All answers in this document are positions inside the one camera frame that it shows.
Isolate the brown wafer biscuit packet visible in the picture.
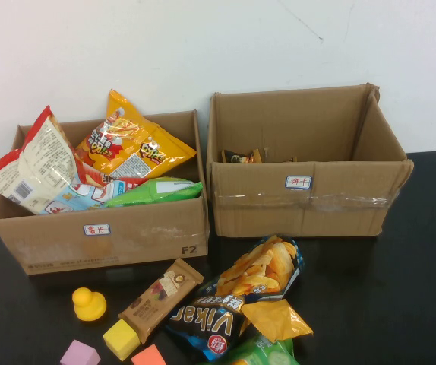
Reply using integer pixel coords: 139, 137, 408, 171
118, 257, 204, 344

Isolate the blue black Vikar fries bag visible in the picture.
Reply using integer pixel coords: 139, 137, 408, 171
164, 234, 305, 362

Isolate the plain yellow snack packet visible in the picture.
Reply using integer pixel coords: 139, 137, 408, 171
240, 299, 314, 341

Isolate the dark small snack packet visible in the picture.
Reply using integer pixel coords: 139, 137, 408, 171
220, 149, 250, 164

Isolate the orange brown small snack packet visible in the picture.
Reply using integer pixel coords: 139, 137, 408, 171
246, 147, 267, 163

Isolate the green snack bag white label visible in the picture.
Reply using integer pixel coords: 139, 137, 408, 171
103, 176, 204, 209

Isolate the light blue snack bag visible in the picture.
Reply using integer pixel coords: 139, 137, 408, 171
37, 179, 149, 216

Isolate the taped cardboard box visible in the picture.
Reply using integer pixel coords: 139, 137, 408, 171
206, 82, 415, 239

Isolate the white label sticker red writing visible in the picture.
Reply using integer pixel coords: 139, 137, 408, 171
83, 223, 112, 237
285, 175, 313, 190

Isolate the orange yellow chip bag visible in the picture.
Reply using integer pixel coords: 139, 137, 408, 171
75, 89, 197, 179

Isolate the cardboard box with F2 print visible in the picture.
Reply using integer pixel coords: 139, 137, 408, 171
0, 109, 210, 277

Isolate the clear packing tape strip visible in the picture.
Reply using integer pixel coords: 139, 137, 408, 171
212, 192, 393, 210

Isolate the green cucumber chip bag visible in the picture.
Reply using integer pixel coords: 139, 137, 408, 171
198, 334, 297, 365

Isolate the yellow rubber duck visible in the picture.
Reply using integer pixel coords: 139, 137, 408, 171
71, 287, 108, 322

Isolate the red and white chip bag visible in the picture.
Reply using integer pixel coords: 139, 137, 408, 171
0, 105, 90, 216

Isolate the yellow foam cube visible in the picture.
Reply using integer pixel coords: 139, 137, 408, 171
102, 318, 143, 361

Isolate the orange foam cube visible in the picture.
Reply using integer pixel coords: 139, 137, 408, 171
130, 344, 168, 365

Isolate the purple foam cube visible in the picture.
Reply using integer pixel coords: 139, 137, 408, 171
59, 339, 102, 365

